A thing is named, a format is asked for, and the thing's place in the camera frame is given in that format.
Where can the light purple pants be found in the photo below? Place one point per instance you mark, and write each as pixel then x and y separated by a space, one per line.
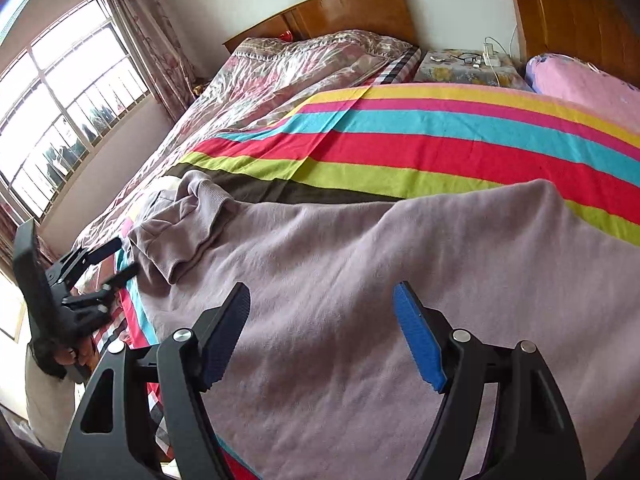
pixel 350 260

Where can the wooden headboard with curved slats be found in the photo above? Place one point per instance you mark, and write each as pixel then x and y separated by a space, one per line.
pixel 565 10

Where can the nightstand with floral cloth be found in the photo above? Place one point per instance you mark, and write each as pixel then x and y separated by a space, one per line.
pixel 450 74

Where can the plaid bed sheet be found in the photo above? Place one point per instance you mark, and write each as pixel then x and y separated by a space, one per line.
pixel 400 67

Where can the small red object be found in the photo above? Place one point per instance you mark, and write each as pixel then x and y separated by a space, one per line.
pixel 286 36

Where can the wooden headboard with flat panel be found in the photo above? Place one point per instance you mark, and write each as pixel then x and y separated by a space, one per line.
pixel 350 10

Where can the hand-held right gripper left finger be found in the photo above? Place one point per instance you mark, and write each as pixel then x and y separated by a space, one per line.
pixel 224 345

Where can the barred window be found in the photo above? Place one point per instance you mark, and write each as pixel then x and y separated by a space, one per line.
pixel 60 100

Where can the black eyeglasses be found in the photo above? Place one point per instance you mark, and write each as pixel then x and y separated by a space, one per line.
pixel 467 58

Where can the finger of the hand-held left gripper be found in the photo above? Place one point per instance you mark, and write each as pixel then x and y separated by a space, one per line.
pixel 122 277
pixel 102 252

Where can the person's left hand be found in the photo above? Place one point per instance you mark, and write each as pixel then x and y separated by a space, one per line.
pixel 75 355

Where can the floral curtain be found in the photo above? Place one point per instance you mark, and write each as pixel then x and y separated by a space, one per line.
pixel 150 30

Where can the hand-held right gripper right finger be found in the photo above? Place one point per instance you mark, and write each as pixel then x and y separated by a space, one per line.
pixel 421 342

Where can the white power strip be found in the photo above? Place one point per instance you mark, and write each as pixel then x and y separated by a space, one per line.
pixel 491 57

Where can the floral quilt in plastic cover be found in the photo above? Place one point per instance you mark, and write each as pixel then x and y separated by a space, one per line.
pixel 300 70

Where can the rainbow striped bed sheet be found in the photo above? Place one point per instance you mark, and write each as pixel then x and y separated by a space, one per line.
pixel 400 150

